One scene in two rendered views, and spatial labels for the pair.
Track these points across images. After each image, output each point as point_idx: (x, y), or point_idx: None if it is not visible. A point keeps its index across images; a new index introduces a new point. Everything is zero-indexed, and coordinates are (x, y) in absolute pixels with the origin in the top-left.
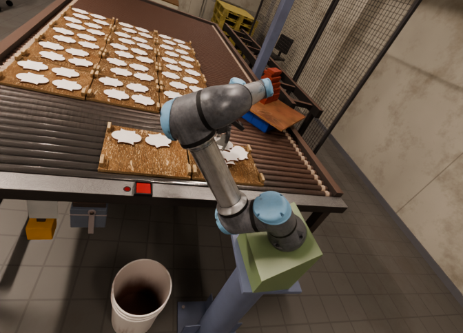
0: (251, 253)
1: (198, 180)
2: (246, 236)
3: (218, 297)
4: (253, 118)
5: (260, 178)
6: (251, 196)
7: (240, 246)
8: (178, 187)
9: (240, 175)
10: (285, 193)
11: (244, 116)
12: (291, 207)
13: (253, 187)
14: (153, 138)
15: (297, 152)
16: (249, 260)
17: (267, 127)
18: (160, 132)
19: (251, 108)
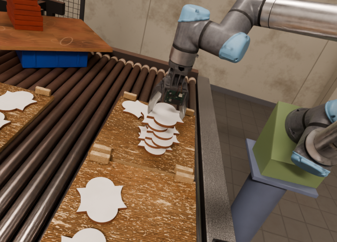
0: (298, 168)
1: (194, 176)
2: (280, 163)
3: (241, 232)
4: (59, 58)
5: (188, 113)
6: (209, 134)
7: (273, 176)
8: (209, 204)
9: (181, 127)
10: (199, 106)
11: (43, 63)
12: (282, 106)
13: (195, 126)
14: (97, 204)
15: (129, 63)
16: (297, 175)
17: (87, 57)
18: (58, 189)
19: (52, 46)
